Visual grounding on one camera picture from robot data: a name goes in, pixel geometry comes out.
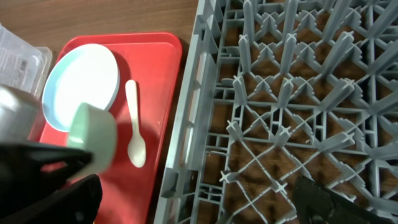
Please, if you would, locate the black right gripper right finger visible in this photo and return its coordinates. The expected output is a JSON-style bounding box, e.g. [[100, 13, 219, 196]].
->
[[293, 176, 389, 224]]

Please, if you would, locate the large light blue plate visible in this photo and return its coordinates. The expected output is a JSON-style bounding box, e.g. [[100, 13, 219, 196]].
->
[[42, 44, 121, 132]]

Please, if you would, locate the red serving tray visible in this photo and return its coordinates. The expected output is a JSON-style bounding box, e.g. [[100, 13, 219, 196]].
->
[[28, 32, 183, 224]]

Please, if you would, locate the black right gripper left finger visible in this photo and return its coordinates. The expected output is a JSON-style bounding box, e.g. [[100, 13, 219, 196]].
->
[[1, 174, 103, 224]]

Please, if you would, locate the grey dishwasher rack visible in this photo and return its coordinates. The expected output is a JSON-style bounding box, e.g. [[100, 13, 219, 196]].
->
[[154, 0, 397, 223]]

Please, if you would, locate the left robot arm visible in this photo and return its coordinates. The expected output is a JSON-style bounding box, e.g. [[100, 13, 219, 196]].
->
[[1, 85, 92, 217]]

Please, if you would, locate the green bowl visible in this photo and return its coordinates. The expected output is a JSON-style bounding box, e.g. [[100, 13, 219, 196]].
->
[[67, 103, 118, 178]]

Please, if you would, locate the clear plastic waste bin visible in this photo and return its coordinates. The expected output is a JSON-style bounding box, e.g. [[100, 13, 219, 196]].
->
[[1, 26, 53, 99]]

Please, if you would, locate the white plastic spoon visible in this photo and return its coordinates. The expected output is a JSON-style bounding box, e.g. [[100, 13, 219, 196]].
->
[[125, 80, 146, 168]]

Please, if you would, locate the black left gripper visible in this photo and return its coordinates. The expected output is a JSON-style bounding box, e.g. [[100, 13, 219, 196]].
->
[[1, 142, 93, 212]]

